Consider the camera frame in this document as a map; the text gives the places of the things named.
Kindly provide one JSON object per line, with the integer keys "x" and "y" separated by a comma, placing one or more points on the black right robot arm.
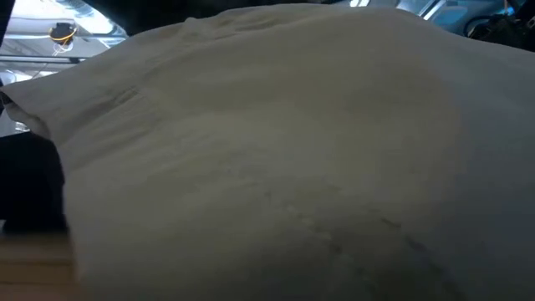
{"x": 501, "y": 31}

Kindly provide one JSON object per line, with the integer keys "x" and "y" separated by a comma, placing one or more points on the beige grey garment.
{"x": 292, "y": 159}

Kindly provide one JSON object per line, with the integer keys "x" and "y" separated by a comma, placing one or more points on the small black garment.
{"x": 29, "y": 184}

